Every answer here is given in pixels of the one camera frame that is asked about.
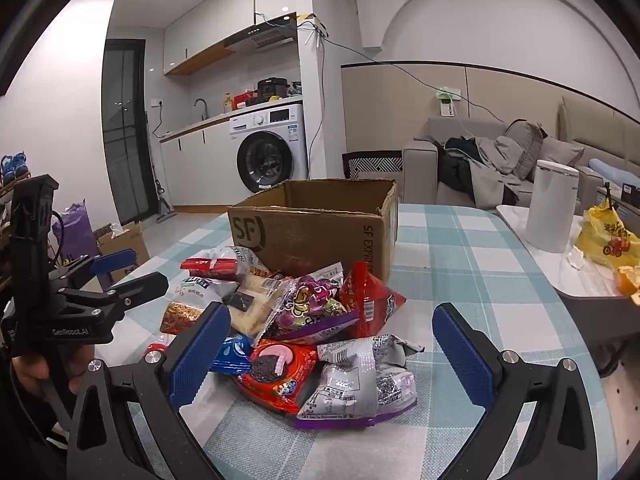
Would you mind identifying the white washing machine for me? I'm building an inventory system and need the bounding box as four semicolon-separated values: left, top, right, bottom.
230;101;308;193

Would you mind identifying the SF cardboard box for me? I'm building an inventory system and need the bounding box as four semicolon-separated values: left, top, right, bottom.
228;179;399;281

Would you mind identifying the small cardboard box on floor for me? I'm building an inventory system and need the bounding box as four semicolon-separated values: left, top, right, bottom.
93;222;150;283

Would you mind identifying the grey sofa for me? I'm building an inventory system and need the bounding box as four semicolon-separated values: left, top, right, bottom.
402;96;639;211

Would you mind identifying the white kitchen cabinet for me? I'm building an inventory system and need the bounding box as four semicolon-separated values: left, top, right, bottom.
160;122;252;207

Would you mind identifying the grey cushion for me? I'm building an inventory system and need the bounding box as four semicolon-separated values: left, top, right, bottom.
506;119;547;180

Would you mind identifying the white cylindrical bin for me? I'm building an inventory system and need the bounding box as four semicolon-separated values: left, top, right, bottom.
525;159;579;254

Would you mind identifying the white noodle snack bag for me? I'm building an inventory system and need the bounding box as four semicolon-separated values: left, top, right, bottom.
160;276;239;335

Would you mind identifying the purple grape candy bag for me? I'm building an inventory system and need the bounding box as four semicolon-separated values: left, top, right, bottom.
257;262;359;344

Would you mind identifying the black patterned chair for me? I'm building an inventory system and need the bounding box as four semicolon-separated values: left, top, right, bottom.
342;150;402;180

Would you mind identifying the kitchen faucet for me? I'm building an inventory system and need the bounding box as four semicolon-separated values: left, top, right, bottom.
193;98;209;120

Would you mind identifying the red round cookie snack pack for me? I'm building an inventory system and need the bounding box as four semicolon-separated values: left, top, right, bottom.
234;339;319;416

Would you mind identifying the blue Oreo cookie pack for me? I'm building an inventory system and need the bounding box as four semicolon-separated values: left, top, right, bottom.
209;334;253;376

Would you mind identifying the range hood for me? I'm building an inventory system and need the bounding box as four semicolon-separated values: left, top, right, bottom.
224;13;297;55

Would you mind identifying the red chip bag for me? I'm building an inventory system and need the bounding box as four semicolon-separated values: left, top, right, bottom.
340;261;407;339

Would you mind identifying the black door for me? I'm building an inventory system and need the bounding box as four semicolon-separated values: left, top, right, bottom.
101;39;158;224

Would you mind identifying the silver purple snack bag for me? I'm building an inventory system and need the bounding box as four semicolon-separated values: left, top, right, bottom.
294;334;424;430

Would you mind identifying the wall power strip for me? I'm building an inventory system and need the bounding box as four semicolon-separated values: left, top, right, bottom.
436;87;462;117

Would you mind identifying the yellow plastic bag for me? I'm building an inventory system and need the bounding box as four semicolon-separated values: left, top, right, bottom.
575;198;640;270

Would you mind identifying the clear cracker pack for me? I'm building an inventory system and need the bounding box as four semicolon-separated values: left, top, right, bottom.
224;274;293;338

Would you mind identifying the white side table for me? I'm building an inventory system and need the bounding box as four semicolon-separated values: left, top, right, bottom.
497;205;627;299

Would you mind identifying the person's left hand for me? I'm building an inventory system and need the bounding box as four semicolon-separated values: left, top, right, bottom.
12;344;96;398

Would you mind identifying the pile of clothes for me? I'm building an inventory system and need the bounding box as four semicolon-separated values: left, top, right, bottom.
432;136;523;209

